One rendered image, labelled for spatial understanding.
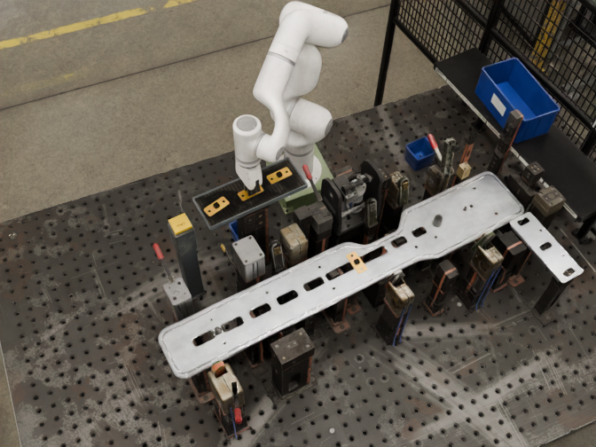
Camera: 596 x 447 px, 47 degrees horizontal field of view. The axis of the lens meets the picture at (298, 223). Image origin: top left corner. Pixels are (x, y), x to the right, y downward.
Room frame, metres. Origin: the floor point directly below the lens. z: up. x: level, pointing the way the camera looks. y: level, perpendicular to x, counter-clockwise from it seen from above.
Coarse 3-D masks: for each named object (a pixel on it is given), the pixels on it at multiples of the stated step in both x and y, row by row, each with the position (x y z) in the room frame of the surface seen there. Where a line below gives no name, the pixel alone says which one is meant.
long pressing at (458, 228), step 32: (448, 192) 1.52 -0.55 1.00; (480, 192) 1.53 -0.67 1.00; (416, 224) 1.37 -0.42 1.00; (448, 224) 1.38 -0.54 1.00; (480, 224) 1.39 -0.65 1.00; (320, 256) 1.22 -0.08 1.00; (384, 256) 1.23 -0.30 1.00; (416, 256) 1.24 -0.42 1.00; (256, 288) 1.09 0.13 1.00; (288, 288) 1.09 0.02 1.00; (320, 288) 1.10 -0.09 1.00; (352, 288) 1.10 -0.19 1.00; (192, 320) 0.96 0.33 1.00; (224, 320) 0.97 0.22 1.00; (256, 320) 0.97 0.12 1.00; (288, 320) 0.98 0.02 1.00; (192, 352) 0.85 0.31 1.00; (224, 352) 0.86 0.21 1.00
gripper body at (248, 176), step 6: (240, 168) 1.36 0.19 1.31; (246, 168) 1.33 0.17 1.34; (252, 168) 1.33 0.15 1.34; (258, 168) 1.34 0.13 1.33; (240, 174) 1.36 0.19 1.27; (246, 174) 1.33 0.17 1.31; (252, 174) 1.32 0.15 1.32; (258, 174) 1.33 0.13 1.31; (246, 180) 1.33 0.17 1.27; (252, 180) 1.32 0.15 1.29; (258, 180) 1.34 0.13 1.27; (252, 186) 1.32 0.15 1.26
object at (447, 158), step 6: (444, 138) 1.61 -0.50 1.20; (450, 138) 1.60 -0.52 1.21; (444, 144) 1.58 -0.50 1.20; (450, 144) 1.58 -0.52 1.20; (444, 150) 1.58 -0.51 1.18; (450, 150) 1.59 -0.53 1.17; (456, 150) 1.55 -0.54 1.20; (444, 156) 1.57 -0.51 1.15; (450, 156) 1.58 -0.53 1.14; (444, 162) 1.56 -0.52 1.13; (450, 162) 1.58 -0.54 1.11; (444, 168) 1.56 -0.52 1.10; (450, 168) 1.57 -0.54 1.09; (444, 174) 1.55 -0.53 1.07; (450, 174) 1.57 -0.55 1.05
